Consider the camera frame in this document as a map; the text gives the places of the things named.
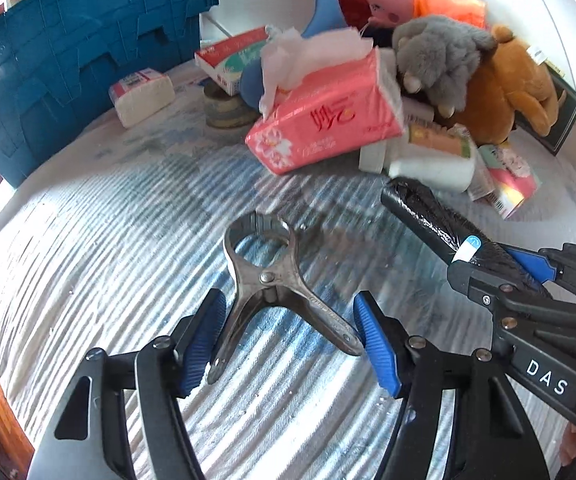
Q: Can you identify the grey plush toy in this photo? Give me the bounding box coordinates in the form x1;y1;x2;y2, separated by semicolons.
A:
392;15;498;118

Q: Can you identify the black roll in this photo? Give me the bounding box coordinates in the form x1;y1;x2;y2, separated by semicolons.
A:
380;177;549;291

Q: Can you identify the blue plastic container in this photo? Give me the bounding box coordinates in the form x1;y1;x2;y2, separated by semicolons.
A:
0;0;220;189

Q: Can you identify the white barcode box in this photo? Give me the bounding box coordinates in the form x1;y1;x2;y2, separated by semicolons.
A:
400;95;436;126

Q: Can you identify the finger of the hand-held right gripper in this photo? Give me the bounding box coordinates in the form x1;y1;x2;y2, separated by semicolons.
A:
447;259;576;356
507;243;576;306

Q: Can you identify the dark book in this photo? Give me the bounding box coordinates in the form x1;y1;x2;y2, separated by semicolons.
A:
513;60;576;156

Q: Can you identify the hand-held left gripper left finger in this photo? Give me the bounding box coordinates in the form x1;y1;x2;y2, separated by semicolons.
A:
27;287;229;480

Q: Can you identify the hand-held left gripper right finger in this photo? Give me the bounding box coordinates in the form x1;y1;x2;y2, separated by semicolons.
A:
353;290;551;480

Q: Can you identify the white roll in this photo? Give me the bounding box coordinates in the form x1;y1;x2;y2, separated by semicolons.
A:
388;152;478;193

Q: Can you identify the metal spring clamp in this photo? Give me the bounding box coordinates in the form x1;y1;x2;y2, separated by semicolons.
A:
207;211;365;386

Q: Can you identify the pink and green box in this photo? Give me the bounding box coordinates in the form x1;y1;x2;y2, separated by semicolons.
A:
478;142;543;220

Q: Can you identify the white capped bottle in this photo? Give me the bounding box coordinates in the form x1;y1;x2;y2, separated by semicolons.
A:
359;122;479;175

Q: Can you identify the small white tissue pack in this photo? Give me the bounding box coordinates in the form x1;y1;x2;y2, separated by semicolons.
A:
108;67;176;128

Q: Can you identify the pink tissue pack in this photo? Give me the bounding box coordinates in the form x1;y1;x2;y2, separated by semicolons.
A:
244;27;405;176

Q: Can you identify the tape roll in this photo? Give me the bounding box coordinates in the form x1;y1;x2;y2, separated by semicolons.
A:
204;82;256;130

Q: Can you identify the blue plastic shoehorn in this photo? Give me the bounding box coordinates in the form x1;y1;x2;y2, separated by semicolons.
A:
240;0;346;111

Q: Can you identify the brown bear plush toy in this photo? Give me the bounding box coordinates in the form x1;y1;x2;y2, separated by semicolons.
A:
450;25;566;146

